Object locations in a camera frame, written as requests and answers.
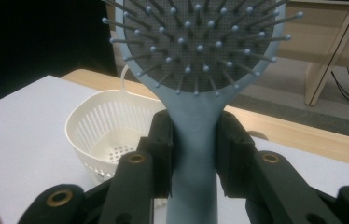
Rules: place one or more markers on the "light wooden desk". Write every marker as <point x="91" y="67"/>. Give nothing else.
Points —
<point x="318" y="37"/>

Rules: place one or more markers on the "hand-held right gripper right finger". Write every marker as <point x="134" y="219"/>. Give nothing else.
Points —
<point x="233" y="155"/>

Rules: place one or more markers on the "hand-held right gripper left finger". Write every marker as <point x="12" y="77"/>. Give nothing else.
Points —
<point x="160" y="149"/>

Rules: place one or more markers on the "light blue hairbrush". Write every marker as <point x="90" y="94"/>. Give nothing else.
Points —
<point x="194" y="124"/>

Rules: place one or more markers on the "white slotted plastic basket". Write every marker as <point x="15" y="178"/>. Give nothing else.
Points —
<point x="101" y="130"/>

